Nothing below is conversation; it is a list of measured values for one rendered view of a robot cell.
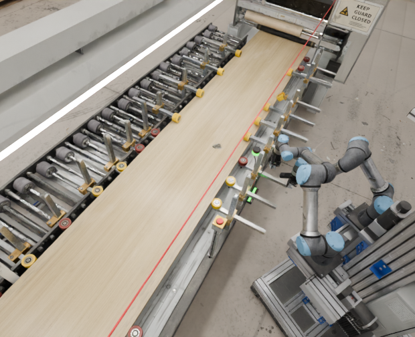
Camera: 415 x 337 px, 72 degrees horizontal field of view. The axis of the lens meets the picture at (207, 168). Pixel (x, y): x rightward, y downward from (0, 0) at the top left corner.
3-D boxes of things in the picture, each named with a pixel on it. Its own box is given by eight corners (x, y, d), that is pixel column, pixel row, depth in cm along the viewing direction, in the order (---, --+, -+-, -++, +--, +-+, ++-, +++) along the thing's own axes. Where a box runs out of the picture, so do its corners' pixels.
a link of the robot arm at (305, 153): (347, 168, 163) (308, 142, 208) (329, 168, 162) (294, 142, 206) (343, 186, 167) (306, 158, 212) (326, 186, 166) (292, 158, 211)
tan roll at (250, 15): (339, 47, 371) (343, 38, 361) (337, 51, 364) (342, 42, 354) (239, 15, 405) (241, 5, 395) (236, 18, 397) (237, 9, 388)
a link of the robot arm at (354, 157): (367, 169, 171) (307, 194, 210) (369, 157, 177) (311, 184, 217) (353, 156, 169) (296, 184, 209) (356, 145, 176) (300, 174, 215)
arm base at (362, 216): (383, 222, 204) (391, 216, 196) (370, 233, 198) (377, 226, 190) (365, 207, 211) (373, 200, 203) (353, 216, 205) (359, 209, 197)
